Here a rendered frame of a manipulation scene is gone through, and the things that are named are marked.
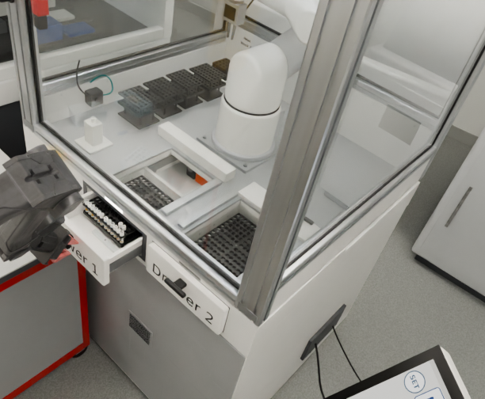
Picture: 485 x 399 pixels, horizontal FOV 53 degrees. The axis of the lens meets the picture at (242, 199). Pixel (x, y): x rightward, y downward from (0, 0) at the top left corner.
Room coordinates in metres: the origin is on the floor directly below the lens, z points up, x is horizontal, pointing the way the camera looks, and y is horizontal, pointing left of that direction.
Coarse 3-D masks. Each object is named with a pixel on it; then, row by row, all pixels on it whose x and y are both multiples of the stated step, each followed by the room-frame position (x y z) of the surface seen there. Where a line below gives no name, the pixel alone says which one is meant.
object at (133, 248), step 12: (72, 216) 1.00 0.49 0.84; (84, 216) 1.01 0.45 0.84; (84, 228) 0.96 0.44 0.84; (96, 228) 0.97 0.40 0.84; (96, 240) 0.93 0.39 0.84; (132, 240) 0.96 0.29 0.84; (108, 252) 0.90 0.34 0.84; (120, 252) 0.86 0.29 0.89; (132, 252) 0.89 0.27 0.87; (120, 264) 0.86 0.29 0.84
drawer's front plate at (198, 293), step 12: (156, 252) 0.86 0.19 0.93; (156, 264) 0.86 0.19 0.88; (168, 264) 0.84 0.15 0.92; (156, 276) 0.86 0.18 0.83; (168, 276) 0.83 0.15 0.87; (180, 276) 0.81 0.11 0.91; (192, 276) 0.81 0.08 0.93; (168, 288) 0.83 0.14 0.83; (192, 288) 0.79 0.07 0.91; (204, 288) 0.78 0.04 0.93; (180, 300) 0.80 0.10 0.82; (204, 300) 0.76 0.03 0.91; (216, 300) 0.75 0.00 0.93; (204, 312) 0.76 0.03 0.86; (216, 312) 0.74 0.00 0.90; (216, 324) 0.73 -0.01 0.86
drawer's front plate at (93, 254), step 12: (72, 228) 0.87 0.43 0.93; (84, 240) 0.84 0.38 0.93; (72, 252) 0.87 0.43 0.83; (84, 252) 0.84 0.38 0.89; (96, 252) 0.81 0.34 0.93; (84, 264) 0.84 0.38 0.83; (96, 264) 0.81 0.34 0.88; (108, 264) 0.80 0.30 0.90; (96, 276) 0.81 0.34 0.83; (108, 276) 0.80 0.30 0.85
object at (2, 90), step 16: (0, 80) 1.51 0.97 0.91; (16, 80) 1.56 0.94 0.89; (0, 96) 1.50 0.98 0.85; (16, 96) 1.55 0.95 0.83; (0, 112) 1.51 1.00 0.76; (16, 112) 1.56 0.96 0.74; (0, 128) 1.50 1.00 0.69; (16, 128) 1.55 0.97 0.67; (0, 144) 1.49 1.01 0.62; (16, 144) 1.54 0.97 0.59
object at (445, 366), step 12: (432, 348) 0.56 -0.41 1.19; (408, 360) 0.55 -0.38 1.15; (420, 360) 0.55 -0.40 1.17; (444, 360) 0.54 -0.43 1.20; (384, 372) 0.54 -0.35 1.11; (396, 372) 0.54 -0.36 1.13; (444, 372) 0.52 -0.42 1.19; (456, 372) 0.53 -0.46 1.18; (360, 384) 0.53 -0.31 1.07; (372, 384) 0.53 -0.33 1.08; (456, 384) 0.49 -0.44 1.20; (336, 396) 0.52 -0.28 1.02; (348, 396) 0.51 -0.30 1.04; (456, 396) 0.48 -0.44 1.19; (468, 396) 0.49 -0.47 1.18
